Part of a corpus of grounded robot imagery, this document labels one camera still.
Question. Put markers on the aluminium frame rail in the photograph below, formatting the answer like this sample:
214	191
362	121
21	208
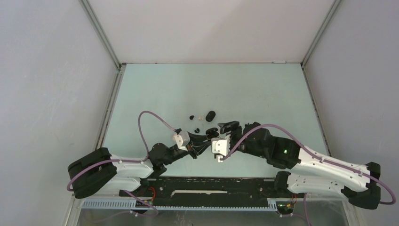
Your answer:
285	208

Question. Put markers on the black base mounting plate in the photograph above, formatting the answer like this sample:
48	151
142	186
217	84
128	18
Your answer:
212	192

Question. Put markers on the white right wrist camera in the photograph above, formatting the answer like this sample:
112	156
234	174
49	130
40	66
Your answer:
220	147

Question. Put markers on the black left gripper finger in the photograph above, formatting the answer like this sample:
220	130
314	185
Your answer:
206	143
197	137

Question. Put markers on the grey slotted cable duct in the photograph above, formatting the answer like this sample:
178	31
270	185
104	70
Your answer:
121	204

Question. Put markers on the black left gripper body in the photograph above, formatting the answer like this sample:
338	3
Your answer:
191	150

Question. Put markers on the black oval charging case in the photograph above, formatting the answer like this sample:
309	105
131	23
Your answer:
210	116

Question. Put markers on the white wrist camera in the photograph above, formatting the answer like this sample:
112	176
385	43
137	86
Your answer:
182	140
220	147

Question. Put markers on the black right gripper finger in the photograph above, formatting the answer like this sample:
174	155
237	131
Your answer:
228	125
225	129

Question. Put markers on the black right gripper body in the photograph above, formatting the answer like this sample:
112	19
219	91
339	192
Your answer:
235	136

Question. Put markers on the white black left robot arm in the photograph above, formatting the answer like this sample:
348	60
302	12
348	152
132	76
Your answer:
101	172

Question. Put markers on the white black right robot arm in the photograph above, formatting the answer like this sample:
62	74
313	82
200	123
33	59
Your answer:
303	170

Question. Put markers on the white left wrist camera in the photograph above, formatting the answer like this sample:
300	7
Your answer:
182	140

